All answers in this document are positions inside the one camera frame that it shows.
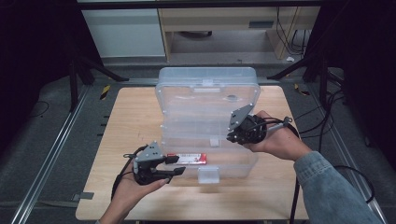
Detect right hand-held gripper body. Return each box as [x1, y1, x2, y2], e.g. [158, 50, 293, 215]
[227, 104, 269, 147]

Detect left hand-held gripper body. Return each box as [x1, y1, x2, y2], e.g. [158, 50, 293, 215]
[132, 140, 169, 187]

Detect red and white packet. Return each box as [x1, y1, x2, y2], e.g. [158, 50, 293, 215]
[166, 152, 208, 166]

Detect clear plastic storage box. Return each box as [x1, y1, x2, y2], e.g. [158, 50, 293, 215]
[154, 66, 262, 185]

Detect person's left hand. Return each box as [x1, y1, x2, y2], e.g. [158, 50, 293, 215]
[105, 159, 171, 217]

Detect person's right hand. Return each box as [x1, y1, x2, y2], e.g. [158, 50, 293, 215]
[244, 109, 313, 162]

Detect black metal stand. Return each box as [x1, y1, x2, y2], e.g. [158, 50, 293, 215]
[68, 52, 130, 113]
[266, 54, 330, 108]

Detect light wooden desk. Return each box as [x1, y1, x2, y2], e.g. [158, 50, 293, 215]
[157, 6, 321, 61]

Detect white cabinet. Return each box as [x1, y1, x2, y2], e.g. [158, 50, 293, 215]
[80, 7, 166, 59]

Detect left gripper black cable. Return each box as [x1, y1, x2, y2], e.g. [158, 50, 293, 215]
[110, 144, 149, 201]

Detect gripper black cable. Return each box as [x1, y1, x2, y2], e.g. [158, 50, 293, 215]
[253, 116, 302, 224]
[110, 144, 149, 201]

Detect black floor cable bundle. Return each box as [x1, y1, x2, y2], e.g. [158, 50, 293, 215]
[293, 88, 347, 140]

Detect grey table bracket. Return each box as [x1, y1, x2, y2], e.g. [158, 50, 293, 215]
[71, 191, 95, 203]

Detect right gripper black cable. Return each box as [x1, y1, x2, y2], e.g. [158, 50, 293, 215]
[253, 116, 302, 224]

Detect black cables under desk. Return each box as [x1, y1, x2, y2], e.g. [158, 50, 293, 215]
[276, 6, 310, 56]

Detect aluminium floor rail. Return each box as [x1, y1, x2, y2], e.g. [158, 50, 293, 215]
[306, 83, 389, 224]
[9, 84, 92, 224]

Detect thin black floor cable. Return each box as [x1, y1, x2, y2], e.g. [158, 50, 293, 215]
[27, 100, 50, 119]

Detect black looped floor cable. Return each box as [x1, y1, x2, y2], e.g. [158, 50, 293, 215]
[317, 90, 376, 206]

